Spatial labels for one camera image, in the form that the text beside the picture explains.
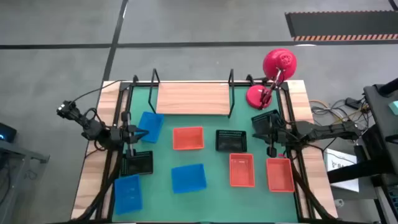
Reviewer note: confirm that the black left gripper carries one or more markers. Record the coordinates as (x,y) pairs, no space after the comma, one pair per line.
(129,133)

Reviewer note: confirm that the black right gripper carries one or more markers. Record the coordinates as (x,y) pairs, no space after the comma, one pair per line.
(275,133)

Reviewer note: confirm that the blue plastic basket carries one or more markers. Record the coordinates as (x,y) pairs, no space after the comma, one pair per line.
(154,123)
(128,194)
(188,179)

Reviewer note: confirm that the black plastic basket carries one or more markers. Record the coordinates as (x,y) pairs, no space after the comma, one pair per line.
(231,142)
(261,119)
(138,165)

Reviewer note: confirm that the orange plastic basket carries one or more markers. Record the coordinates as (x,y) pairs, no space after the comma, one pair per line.
(188,138)
(242,170)
(280,175)

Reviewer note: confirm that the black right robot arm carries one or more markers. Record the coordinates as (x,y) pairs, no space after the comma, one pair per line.
(326,130)

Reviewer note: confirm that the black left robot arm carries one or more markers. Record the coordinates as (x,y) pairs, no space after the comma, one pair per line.
(93,129)

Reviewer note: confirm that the red desk lamp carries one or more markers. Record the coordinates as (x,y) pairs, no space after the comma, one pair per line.
(280,62)

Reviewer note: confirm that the white printed box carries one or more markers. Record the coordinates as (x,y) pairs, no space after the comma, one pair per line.
(339,158)

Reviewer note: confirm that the green table mat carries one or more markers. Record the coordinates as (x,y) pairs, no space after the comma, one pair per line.
(211,199)

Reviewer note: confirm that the black power adapter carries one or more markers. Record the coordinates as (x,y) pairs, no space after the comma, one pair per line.
(353,102)

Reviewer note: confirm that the black power supply box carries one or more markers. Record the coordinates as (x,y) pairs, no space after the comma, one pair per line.
(360,153)

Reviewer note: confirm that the small white plug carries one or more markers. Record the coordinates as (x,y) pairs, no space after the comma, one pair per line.
(339,203)

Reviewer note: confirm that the black equipment cart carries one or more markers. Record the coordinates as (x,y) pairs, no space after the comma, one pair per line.
(381,105)

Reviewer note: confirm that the grey metal side table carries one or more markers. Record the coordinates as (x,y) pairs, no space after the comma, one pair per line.
(15,152)

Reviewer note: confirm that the black device with blue light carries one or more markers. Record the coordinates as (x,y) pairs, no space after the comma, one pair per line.
(7,132)

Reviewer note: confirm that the teal block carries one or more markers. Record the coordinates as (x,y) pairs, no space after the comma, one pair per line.
(394,107)

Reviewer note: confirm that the black hazard-striped floor mat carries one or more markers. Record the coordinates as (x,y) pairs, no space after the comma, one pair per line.
(342,25)

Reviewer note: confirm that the black metal rig frame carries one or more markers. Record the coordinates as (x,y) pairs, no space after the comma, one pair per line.
(126,85)

